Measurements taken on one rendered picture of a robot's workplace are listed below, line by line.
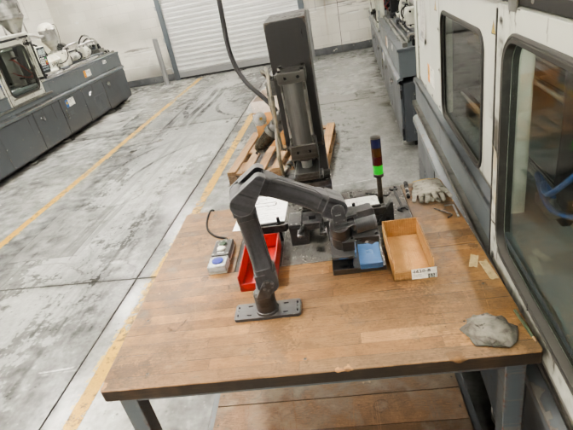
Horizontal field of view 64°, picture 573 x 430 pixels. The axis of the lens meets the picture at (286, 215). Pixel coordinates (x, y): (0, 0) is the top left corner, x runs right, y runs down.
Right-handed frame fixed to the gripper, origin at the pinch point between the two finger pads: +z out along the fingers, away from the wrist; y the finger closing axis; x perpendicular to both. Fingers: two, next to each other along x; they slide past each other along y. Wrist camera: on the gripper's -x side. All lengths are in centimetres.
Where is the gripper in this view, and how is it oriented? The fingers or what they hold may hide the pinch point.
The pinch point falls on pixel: (343, 255)
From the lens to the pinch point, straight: 143.4
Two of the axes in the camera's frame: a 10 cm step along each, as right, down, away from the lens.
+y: -0.3, -8.5, 5.3
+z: 1.6, 5.2, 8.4
